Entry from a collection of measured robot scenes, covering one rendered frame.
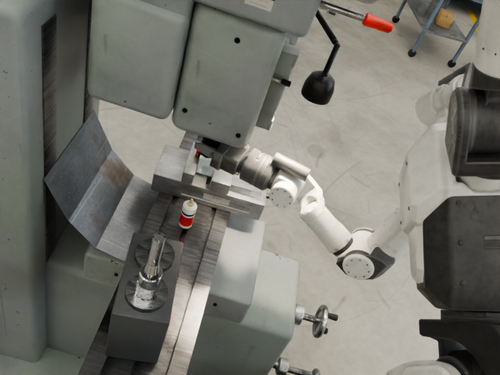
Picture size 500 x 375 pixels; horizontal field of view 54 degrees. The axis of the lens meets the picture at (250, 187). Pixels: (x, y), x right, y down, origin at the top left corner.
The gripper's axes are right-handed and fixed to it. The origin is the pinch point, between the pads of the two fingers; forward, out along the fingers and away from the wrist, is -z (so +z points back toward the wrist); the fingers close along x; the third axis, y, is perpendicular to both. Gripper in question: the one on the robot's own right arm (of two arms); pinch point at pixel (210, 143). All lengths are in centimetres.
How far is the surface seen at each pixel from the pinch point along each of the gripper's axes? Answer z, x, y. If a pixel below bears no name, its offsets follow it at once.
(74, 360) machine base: -21, 24, 103
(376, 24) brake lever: 26, 5, -47
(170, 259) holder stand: 7.8, 30.1, 10.3
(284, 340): 42, 5, 53
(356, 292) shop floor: 73, -92, 123
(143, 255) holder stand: 2.6, 32.6, 10.3
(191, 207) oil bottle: 0.6, 2.9, 21.4
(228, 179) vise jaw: 4.6, -11.9, 19.1
